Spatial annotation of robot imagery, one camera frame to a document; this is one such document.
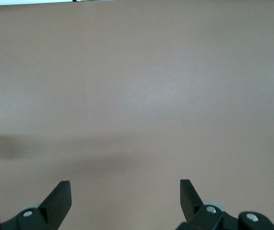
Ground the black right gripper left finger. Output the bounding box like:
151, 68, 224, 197
0, 181, 72, 230

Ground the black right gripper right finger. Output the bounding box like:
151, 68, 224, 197
177, 179, 239, 230

